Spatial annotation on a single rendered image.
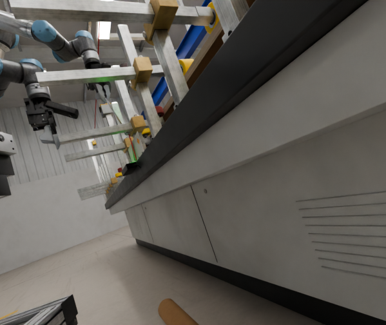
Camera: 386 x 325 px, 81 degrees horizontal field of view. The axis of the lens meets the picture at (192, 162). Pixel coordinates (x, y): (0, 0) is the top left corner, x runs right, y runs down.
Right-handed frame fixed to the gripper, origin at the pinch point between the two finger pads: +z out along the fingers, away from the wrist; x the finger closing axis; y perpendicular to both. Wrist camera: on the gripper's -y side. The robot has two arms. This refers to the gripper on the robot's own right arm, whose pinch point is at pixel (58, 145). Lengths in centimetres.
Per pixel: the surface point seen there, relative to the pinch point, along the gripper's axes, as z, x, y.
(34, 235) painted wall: 11, -767, 152
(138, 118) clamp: -3.6, 5.0, -31.6
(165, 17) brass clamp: -10, 52, -31
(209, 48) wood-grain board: -6, 46, -46
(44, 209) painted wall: -60, -769, 112
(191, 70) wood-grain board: -7, 34, -46
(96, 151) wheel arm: -1.2, -23.5, -14.7
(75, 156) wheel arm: -1.1, -23.5, -4.8
